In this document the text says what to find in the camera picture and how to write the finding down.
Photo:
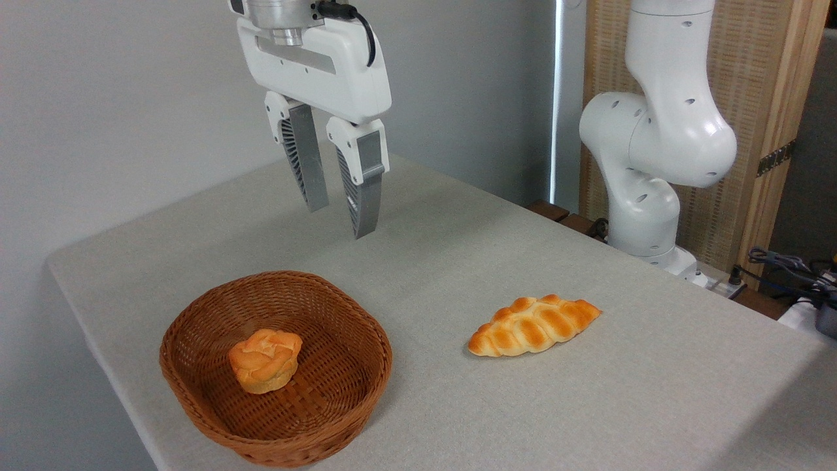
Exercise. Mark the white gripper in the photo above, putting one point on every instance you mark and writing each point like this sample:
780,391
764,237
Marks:
327,78

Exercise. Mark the black metal screen hinge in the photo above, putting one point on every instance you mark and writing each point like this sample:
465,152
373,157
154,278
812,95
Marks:
775,159

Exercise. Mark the brown wicker basket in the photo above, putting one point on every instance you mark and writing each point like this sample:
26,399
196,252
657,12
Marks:
327,405

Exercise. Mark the braided golden bread loaf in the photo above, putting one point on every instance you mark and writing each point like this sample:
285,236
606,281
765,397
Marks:
533,325

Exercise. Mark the round orange muffin bread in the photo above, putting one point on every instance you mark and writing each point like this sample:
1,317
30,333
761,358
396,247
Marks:
265,360

